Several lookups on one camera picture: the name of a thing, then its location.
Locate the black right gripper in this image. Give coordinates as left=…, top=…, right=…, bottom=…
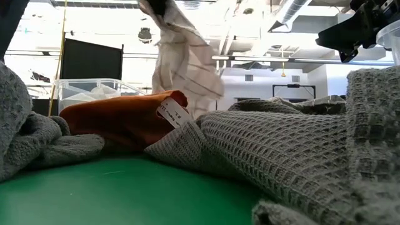
left=315, top=0, right=400, bottom=63

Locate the clear plastic bin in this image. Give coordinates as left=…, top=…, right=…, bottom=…
left=52, top=77, right=148, bottom=116
left=376, top=18, right=400, bottom=67

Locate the white red-checked towel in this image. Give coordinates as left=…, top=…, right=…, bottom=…
left=137, top=0, right=225, bottom=120

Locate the grey white-checked towel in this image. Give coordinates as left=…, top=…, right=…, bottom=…
left=227, top=94, right=347, bottom=116

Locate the plain white towel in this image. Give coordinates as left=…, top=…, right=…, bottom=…
left=59, top=84, right=124, bottom=111

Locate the orange towel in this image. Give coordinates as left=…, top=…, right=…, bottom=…
left=59, top=89, right=192, bottom=153

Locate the dark grey waffle towel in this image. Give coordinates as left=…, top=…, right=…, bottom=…
left=144, top=66, right=400, bottom=225

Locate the black ceiling fixture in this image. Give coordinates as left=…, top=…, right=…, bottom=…
left=137, top=27, right=153, bottom=44

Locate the black panel board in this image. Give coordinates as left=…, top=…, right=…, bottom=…
left=60, top=37, right=124, bottom=81

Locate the silver ceiling duct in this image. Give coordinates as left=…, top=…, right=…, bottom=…
left=267, top=0, right=313, bottom=33

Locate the black frame stand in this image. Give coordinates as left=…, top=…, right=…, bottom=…
left=272, top=83, right=317, bottom=99

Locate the yellow cable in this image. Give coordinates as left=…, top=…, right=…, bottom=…
left=47, top=0, right=68, bottom=117

